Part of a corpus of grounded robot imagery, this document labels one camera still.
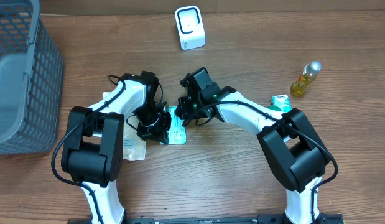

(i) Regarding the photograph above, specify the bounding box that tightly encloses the teal tissue pack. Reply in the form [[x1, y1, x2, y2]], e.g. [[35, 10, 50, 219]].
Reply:
[[165, 105, 187, 145]]

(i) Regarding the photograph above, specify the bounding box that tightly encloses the white orange snack packet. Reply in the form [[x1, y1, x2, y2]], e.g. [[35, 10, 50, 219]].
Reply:
[[103, 92, 146, 161]]

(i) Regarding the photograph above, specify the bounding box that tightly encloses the small teal packet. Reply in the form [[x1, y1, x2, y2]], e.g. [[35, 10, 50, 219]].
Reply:
[[271, 94, 292, 113]]

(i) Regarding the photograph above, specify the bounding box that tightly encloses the yellow oil bottle silver cap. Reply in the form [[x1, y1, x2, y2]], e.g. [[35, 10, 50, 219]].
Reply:
[[290, 61, 322, 97]]

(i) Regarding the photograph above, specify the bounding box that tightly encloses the green lid white jar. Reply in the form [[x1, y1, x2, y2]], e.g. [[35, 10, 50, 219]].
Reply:
[[267, 105, 282, 111]]

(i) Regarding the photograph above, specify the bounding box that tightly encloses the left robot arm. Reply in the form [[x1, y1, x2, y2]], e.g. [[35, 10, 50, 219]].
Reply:
[[53, 71, 171, 223]]

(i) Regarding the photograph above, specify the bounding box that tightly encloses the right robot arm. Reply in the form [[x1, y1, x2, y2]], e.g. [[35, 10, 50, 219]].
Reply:
[[175, 67, 340, 223]]

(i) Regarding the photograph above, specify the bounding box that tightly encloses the white barcode scanner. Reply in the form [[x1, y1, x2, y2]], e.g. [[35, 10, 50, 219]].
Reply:
[[174, 5, 206, 50]]

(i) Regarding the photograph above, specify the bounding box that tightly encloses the dark grey plastic mesh basket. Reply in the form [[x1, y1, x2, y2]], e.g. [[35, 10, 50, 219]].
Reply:
[[0, 0, 63, 155]]

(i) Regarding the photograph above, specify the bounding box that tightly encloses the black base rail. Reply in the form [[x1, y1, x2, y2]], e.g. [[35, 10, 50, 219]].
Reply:
[[68, 213, 344, 224]]

